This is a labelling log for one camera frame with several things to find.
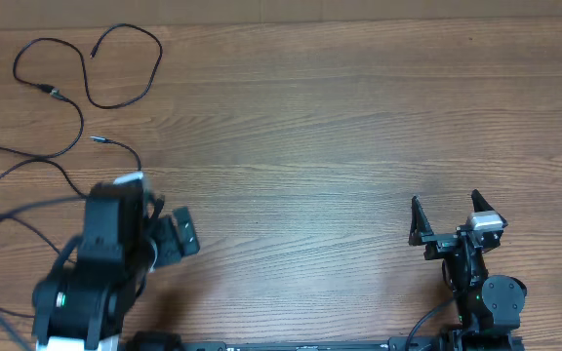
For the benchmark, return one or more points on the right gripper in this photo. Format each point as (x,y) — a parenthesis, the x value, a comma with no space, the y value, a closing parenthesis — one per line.
(437,242)

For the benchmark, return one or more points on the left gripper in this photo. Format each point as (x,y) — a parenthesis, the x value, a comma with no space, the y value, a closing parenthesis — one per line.
(169,250)

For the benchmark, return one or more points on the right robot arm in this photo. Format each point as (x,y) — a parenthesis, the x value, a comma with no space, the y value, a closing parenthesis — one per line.
(489,307)

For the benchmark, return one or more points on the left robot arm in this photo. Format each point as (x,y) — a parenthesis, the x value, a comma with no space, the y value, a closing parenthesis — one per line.
(99,274)

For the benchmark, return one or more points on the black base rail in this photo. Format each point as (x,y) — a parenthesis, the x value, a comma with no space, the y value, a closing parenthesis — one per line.
(158,341)

